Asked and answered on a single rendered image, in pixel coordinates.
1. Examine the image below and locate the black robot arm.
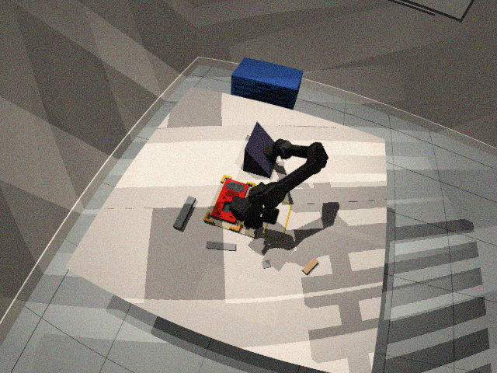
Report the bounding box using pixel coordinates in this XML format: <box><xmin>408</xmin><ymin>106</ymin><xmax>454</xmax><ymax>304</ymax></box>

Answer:
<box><xmin>231</xmin><ymin>138</ymin><xmax>328</xmax><ymax>228</ymax></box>

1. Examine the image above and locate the grey rectangular bar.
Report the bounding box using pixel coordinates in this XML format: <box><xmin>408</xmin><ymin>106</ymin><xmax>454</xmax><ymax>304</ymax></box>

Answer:
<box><xmin>173</xmin><ymin>196</ymin><xmax>196</xmax><ymax>230</ymax></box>

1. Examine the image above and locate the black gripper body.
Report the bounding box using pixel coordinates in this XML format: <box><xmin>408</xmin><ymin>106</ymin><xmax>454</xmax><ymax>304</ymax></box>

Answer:
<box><xmin>229</xmin><ymin>196</ymin><xmax>280</xmax><ymax>225</ymax></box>

